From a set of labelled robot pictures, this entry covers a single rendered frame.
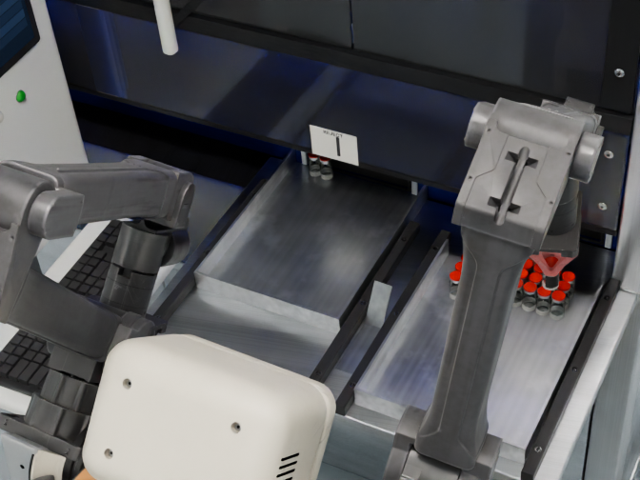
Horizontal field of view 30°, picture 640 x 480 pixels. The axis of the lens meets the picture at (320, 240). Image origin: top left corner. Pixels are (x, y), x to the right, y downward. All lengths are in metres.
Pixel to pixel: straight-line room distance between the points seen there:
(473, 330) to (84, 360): 0.50
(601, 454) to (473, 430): 1.11
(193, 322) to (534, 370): 0.53
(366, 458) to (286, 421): 1.46
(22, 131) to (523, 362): 0.90
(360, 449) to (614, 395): 0.66
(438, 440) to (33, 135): 1.12
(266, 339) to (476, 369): 0.81
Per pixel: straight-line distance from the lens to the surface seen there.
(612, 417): 2.16
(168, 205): 1.37
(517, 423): 1.74
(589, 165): 1.01
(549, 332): 1.85
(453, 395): 1.12
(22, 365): 1.98
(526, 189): 0.98
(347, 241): 1.99
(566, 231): 1.51
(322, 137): 1.96
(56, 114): 2.13
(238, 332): 1.87
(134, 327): 1.38
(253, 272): 1.96
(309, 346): 1.84
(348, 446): 2.58
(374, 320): 1.85
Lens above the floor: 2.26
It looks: 43 degrees down
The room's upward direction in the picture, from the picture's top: 6 degrees counter-clockwise
